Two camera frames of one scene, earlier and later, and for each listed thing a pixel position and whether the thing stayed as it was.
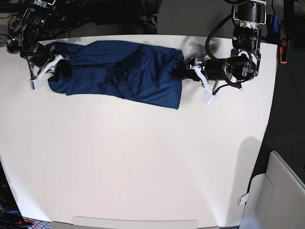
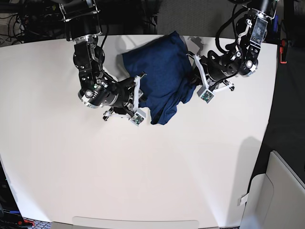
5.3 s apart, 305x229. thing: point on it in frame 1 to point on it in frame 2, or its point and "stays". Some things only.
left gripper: x=42 y=55 to x=119 y=96
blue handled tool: x=275 y=23 stays
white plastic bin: x=275 y=199 stays
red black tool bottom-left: x=25 y=221 stays
